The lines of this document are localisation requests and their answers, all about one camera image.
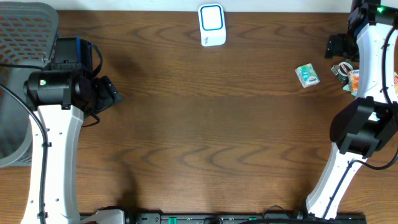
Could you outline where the white barcode scanner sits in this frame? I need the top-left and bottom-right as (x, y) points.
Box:
(198, 3), (226, 47)

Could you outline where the teal tissue box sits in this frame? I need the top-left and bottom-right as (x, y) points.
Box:
(295, 63), (320, 88)

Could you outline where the cream snack bag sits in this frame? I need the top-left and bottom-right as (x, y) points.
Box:
(394, 72), (398, 95)

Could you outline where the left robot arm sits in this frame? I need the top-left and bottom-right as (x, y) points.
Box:
(22, 37), (128, 223)

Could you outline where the mint green wipes pack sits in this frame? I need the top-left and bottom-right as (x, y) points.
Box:
(343, 83), (351, 92)

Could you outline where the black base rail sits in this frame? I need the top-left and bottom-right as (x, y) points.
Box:
(80, 206), (367, 224)

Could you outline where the orange small packet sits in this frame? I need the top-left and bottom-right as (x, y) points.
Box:
(348, 70), (359, 96)

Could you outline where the dark grey plastic basket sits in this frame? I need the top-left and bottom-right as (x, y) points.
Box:
(1, 1), (59, 167)

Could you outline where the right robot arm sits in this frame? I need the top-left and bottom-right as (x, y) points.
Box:
(301, 0), (397, 223)

